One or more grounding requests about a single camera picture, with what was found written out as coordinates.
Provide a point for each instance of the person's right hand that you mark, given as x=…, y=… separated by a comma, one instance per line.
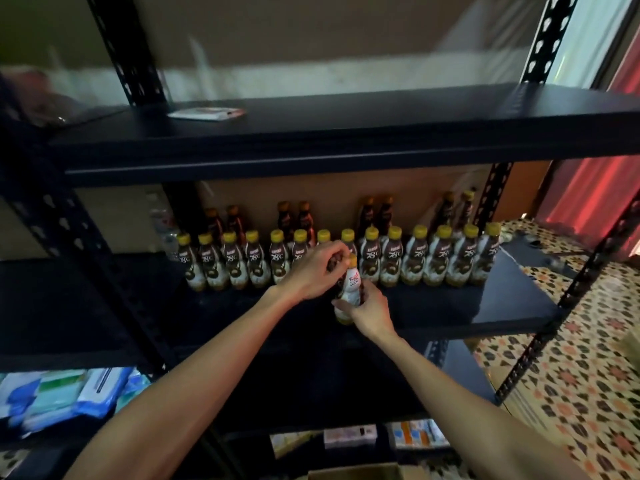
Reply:
x=372, y=317

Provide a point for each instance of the person's left hand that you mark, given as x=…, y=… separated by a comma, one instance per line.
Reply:
x=310, y=273

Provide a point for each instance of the row of yellow-capped coffee bottles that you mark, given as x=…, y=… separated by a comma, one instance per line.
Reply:
x=440, y=260

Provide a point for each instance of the black metal shelf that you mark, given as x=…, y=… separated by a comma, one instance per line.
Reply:
x=60, y=305
x=400, y=125

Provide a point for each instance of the person's right forearm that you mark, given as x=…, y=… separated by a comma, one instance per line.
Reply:
x=470, y=415

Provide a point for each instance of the person's left forearm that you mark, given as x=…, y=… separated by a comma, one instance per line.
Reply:
x=170, y=395

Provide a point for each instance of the stack of pink white boxes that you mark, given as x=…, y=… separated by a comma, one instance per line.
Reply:
x=350, y=437

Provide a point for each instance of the row of orange blue packets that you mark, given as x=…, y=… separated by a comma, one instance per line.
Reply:
x=418, y=435

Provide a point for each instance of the tissue packs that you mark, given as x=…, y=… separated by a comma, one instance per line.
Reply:
x=294, y=444

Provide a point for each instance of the clear water bottle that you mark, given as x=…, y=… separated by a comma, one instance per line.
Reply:
x=165, y=230

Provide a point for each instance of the dark floor mat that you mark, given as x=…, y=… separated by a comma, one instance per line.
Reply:
x=530, y=253

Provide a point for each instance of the flat white orange packet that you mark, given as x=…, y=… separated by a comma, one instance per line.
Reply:
x=205, y=114

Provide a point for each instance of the red curtain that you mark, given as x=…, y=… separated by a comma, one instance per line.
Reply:
x=600, y=195

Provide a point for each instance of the row of wet wipe packs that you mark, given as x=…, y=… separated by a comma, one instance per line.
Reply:
x=60, y=395

